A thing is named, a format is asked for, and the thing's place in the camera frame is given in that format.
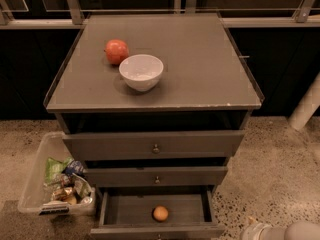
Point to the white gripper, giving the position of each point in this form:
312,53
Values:
256,231

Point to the small orange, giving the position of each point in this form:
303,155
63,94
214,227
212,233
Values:
160,213

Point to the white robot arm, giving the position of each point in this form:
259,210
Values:
299,230

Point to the grey middle drawer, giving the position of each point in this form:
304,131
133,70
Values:
156,176

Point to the grey drawer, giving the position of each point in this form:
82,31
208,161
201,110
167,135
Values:
126,214
153,145
156,176

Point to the grey bottom drawer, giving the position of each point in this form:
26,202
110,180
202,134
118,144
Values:
126,214

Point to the grey drawer cabinet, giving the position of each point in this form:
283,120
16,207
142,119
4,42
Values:
205,85

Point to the grey top drawer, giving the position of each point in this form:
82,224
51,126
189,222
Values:
153,145

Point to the white green snack bag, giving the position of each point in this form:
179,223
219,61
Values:
81,186

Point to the blue snack packet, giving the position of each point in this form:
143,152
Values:
74,167

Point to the gold foil snack packet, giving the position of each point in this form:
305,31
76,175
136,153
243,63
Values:
62,193

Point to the white ceramic bowl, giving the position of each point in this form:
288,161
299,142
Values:
141,72

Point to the clear plastic bin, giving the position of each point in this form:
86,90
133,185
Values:
36,199

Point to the red apple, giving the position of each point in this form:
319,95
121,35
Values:
116,51

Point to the metal railing frame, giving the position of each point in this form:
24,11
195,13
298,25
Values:
71,14

